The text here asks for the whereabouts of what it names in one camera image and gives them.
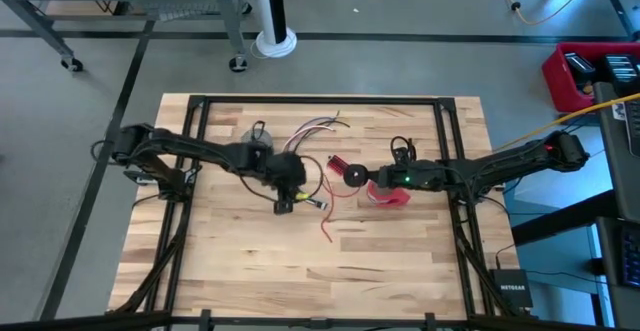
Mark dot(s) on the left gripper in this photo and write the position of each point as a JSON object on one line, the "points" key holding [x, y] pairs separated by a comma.
{"points": [[287, 171]]}

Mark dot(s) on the black keyboard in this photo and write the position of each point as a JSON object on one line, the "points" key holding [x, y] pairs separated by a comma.
{"points": [[631, 258]]}

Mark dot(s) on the red tape dispenser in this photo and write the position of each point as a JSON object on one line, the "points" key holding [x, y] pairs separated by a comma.
{"points": [[395, 198]]}

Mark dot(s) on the black labelled device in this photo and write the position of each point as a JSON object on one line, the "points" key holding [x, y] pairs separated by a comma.
{"points": [[580, 67], [622, 68]]}

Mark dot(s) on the black table frame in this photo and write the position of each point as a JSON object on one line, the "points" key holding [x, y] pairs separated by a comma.
{"points": [[320, 99]]}

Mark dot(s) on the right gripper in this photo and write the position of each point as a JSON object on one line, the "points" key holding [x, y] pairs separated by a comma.
{"points": [[415, 176]]}

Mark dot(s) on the red finned heat sink module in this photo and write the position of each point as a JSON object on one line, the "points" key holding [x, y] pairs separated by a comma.
{"points": [[337, 163]]}

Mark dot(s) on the black desk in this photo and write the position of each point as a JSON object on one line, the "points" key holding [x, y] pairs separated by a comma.
{"points": [[617, 171]]}

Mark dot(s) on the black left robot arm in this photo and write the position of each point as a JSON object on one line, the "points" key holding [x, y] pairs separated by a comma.
{"points": [[200, 148]]}

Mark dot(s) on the red plastic bin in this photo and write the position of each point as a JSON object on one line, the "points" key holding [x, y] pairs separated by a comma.
{"points": [[555, 76]]}

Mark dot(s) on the black rig beam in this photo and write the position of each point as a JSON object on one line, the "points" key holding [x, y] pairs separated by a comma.
{"points": [[320, 323]]}

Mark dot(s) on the black Netgear switch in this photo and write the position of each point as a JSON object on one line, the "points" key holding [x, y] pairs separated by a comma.
{"points": [[512, 288]]}

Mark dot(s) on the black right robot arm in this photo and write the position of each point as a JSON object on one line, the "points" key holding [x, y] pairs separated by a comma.
{"points": [[515, 163]]}

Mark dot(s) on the white and black column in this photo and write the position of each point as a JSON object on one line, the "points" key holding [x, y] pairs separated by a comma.
{"points": [[262, 1]]}

